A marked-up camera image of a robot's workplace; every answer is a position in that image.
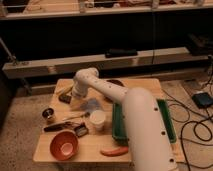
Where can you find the wooden stick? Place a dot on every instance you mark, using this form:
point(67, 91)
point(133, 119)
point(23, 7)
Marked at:
point(63, 89)

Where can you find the orange carrot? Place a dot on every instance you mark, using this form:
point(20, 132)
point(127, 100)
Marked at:
point(116, 152)

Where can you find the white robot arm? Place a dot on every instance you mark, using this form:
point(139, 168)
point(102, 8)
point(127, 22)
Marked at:
point(147, 136)

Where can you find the orange bowl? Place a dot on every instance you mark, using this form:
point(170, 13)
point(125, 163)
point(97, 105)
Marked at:
point(64, 146)

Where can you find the black object on shelf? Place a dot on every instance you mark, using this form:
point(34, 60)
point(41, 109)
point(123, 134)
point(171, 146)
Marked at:
point(111, 53)

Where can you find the white paper cup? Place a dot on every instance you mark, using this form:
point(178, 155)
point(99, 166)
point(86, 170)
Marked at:
point(97, 119)

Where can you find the wooden shelf rack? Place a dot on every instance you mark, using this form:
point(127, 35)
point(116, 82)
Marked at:
point(54, 45)

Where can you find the black power adapter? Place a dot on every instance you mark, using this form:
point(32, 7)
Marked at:
point(202, 100)

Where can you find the black eraser block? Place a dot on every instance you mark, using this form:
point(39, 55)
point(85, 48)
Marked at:
point(65, 98)

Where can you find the purple bowl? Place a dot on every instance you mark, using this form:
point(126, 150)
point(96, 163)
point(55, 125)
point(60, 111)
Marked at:
point(114, 81)

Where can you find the black handled scissors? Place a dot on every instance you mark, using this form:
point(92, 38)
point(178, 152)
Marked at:
point(60, 126)

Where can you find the green plastic tray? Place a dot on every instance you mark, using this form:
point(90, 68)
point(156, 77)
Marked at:
point(118, 127)

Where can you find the spoon with dark tip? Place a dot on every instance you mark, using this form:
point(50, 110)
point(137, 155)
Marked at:
point(87, 114)

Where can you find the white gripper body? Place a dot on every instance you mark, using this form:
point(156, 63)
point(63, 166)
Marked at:
point(75, 104)

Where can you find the clear crumpled plastic bag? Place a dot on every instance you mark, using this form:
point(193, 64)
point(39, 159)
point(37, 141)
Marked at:
point(90, 105)

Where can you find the small metal cup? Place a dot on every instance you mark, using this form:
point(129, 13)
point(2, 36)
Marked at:
point(48, 115)

